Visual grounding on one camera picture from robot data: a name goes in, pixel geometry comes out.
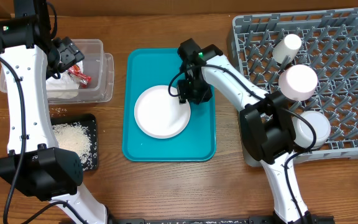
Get red snack wrapper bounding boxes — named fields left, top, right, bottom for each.
left=68, top=65, right=91, bottom=88

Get large white plate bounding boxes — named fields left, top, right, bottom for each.
left=134, top=85, right=191, bottom=139

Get pale green cup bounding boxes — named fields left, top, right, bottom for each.
left=272, top=34, right=302, bottom=64

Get pink plastic bowl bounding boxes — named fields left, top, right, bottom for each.
left=278, top=65, right=318, bottom=101

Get grey small saucer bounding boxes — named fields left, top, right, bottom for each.
left=292, top=111, right=331, bottom=149

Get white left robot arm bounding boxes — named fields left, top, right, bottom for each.
left=0, top=0, right=115, bottom=223

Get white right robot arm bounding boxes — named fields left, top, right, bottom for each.
left=170, top=39, right=314, bottom=223

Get clear plastic waste bin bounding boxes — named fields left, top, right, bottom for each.
left=1, top=39, right=114, bottom=105

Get grey dishwasher rack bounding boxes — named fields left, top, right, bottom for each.
left=227, top=8, right=358, bottom=163

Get teal plastic serving tray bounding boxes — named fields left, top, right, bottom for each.
left=122, top=48, right=216, bottom=162

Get scattered rice grains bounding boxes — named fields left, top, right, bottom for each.
left=49, top=107, right=68, bottom=118

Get black plastic tray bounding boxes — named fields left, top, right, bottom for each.
left=51, top=114, right=99, bottom=168

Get pile of white rice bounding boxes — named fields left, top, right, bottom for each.
left=52, top=122, right=98, bottom=171

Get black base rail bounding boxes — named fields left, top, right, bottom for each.
left=113, top=215, right=335, bottom=224

